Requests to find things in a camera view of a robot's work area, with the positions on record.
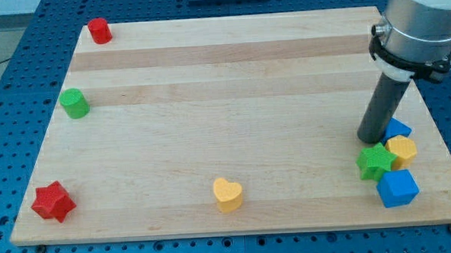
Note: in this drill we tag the blue triangle block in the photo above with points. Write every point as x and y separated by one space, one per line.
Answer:
395 128

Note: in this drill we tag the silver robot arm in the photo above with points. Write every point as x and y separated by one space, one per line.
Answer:
413 40

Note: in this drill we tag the yellow hexagon block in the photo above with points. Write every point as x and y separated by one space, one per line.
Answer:
404 148

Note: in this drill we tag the wooden board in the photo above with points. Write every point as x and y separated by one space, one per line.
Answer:
271 101

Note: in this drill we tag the yellow heart block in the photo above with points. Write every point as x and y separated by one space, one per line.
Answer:
229 195

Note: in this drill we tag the green cylinder block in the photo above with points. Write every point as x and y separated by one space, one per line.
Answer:
74 103

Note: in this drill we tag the green star block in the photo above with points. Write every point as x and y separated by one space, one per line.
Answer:
374 162

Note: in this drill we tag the red cylinder block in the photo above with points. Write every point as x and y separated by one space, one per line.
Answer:
99 30

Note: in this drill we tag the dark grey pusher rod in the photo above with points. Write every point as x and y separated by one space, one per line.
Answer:
386 97

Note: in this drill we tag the blue cube block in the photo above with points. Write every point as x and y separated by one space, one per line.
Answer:
397 188

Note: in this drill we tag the red star block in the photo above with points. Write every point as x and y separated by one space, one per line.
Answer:
53 202

